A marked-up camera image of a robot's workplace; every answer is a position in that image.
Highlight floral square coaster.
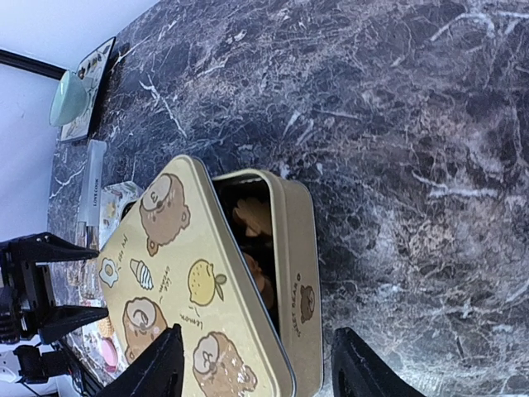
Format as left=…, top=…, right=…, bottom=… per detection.
left=60, top=36, right=116, bottom=142

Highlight gold cookie tin box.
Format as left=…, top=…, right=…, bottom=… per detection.
left=210, top=168, right=324, bottom=397

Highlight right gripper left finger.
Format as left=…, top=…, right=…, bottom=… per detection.
left=96, top=323, right=184, bottom=397

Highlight green ceramic bowl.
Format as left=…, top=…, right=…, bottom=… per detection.
left=49, top=70, right=88, bottom=127

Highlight left black frame post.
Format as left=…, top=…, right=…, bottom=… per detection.
left=0, top=50, right=66, bottom=80

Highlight pink macaron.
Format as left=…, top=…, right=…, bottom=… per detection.
left=100, top=338, right=119, bottom=373

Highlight silver tin lid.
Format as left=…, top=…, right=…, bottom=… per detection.
left=98, top=155, right=296, bottom=396

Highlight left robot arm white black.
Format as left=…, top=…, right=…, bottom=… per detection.
left=1, top=232, right=108, bottom=385

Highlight floral rectangular tray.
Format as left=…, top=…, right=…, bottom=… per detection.
left=68, top=181, right=142, bottom=379

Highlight metal serving tongs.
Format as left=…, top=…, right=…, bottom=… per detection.
left=78, top=140, right=107, bottom=250

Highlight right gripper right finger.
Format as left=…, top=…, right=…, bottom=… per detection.
left=331, top=327, right=424, bottom=397

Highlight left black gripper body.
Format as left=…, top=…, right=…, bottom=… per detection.
left=1, top=232, right=108, bottom=343

